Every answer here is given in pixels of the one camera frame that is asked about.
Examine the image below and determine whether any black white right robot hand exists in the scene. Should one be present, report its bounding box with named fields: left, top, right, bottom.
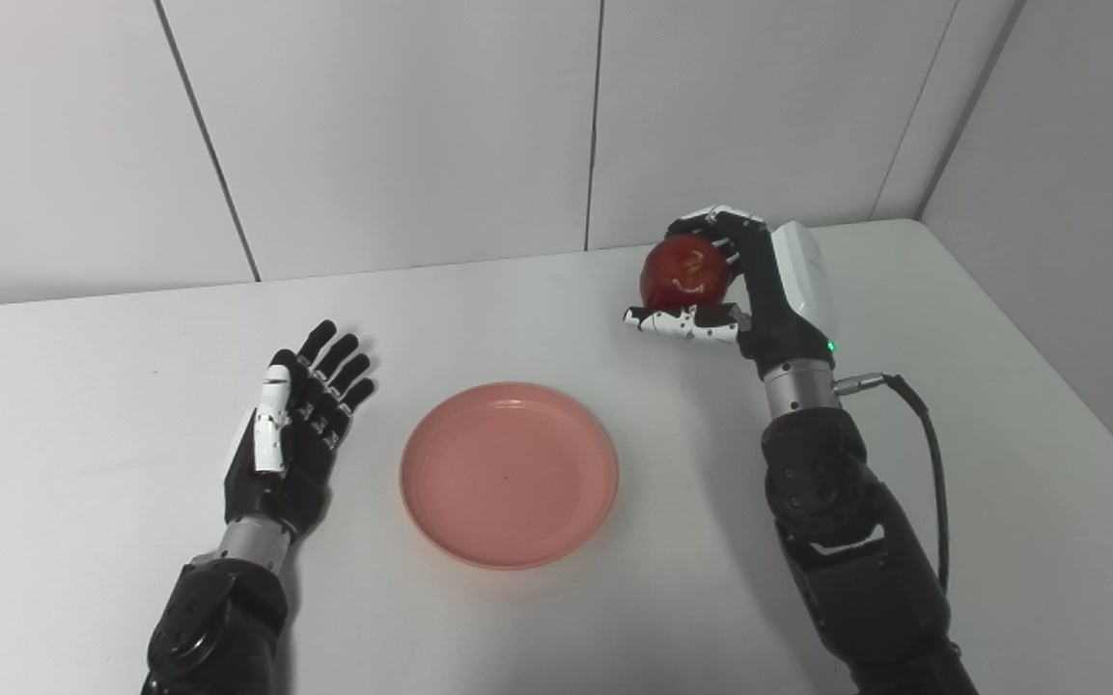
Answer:
left=623, top=204, right=839, bottom=379

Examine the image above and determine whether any pink round plate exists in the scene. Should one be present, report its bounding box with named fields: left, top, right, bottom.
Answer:
left=399, top=382, right=620, bottom=570

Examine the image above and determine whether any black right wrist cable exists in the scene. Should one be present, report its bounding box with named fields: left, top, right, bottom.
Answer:
left=834, top=372, right=953, bottom=595

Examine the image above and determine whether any red apple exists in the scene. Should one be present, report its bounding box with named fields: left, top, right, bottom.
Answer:
left=639, top=235, right=733, bottom=310

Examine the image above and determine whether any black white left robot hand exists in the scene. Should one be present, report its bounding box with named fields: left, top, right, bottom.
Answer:
left=223, top=320, right=378, bottom=537

